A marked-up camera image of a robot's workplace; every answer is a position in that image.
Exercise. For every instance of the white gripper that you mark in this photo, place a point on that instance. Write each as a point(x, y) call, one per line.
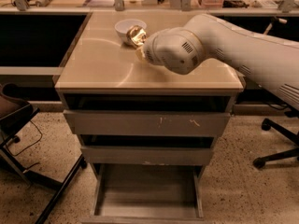
point(149, 49)

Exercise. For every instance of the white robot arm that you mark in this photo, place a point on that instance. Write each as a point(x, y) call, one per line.
point(271, 62)

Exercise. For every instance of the grey three-drawer cabinet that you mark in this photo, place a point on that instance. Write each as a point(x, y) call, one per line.
point(102, 74)

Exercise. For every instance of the grey top drawer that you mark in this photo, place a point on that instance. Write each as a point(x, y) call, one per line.
point(197, 124)

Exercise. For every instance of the grey middle drawer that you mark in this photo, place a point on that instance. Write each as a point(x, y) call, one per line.
point(148, 155)

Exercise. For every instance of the grey open bottom drawer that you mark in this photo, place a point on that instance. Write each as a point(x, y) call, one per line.
point(146, 194)

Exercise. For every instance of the white ceramic bowl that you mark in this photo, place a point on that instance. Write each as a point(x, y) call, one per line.
point(122, 27)

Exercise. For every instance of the white stick with black tip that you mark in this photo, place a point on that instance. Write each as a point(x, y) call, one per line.
point(273, 21)

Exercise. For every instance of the dark chair left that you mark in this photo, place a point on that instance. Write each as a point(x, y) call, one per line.
point(15, 113)

